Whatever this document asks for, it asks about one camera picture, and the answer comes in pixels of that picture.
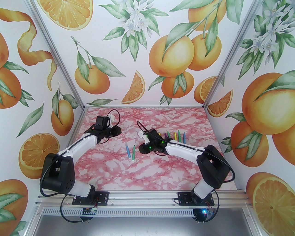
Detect perforated metal strip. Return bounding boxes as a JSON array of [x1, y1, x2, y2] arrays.
[[35, 208, 254, 217]]

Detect aluminium mounting rails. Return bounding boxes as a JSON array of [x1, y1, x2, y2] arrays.
[[34, 188, 252, 208]]

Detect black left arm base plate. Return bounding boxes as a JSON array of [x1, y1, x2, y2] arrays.
[[72, 191, 109, 205]]

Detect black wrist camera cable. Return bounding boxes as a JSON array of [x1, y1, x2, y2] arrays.
[[137, 121, 166, 150], [108, 109, 120, 127]]

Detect black right base cable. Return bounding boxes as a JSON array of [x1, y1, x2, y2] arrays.
[[203, 190, 221, 223]]

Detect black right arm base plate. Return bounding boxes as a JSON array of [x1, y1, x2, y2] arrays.
[[178, 192, 215, 206]]

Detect black left base cable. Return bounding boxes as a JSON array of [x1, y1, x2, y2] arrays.
[[59, 192, 92, 223]]

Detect black base cable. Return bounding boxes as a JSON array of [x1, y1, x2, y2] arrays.
[[203, 190, 221, 223], [59, 192, 92, 223]]

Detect black left wrist camera cable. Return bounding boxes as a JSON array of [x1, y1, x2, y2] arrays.
[[108, 109, 120, 127]]

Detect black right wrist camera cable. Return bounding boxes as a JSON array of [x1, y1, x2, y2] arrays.
[[137, 121, 166, 150]]

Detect black round mount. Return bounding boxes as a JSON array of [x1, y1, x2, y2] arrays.
[[193, 209, 208, 223]]

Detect aluminium frame post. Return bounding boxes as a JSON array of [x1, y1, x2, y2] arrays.
[[203, 0, 263, 108], [29, 0, 85, 109]]

